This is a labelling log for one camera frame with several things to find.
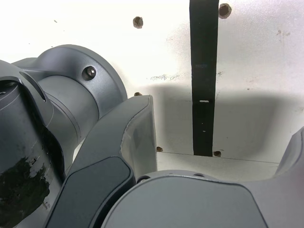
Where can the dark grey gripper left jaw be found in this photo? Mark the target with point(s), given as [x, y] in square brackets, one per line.
[102, 154]

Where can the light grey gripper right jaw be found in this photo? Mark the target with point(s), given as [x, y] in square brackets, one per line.
[190, 204]

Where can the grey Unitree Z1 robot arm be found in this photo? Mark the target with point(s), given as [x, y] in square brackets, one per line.
[71, 95]

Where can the black tape strip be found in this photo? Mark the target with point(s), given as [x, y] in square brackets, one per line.
[204, 71]

